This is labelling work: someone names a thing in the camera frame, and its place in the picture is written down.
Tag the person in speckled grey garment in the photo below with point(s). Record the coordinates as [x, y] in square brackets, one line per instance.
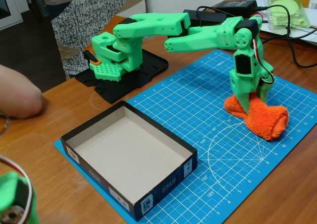
[69, 30]

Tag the orange black table clamp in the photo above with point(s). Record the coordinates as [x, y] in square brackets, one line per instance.
[92, 59]

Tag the bare person forearm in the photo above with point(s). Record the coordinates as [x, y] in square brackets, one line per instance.
[17, 92]

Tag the black cardboard box tray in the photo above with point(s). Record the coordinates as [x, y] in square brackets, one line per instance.
[128, 154]

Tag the white framed glass panel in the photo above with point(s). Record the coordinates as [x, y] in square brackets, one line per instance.
[15, 11]

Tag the orange fluffy sock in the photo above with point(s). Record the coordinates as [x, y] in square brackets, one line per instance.
[267, 122]

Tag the blue cutting mat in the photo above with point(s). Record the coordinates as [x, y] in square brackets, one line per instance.
[188, 115]

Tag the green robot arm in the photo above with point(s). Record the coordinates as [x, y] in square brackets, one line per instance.
[148, 25]

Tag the green gripper black servo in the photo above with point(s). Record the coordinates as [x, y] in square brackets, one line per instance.
[242, 85]

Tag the plastic bag green parts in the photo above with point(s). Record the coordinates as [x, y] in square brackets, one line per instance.
[277, 18]

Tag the black power adapter brick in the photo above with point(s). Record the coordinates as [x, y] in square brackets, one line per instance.
[237, 7]
[210, 17]

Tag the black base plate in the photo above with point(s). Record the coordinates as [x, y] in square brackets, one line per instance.
[138, 72]

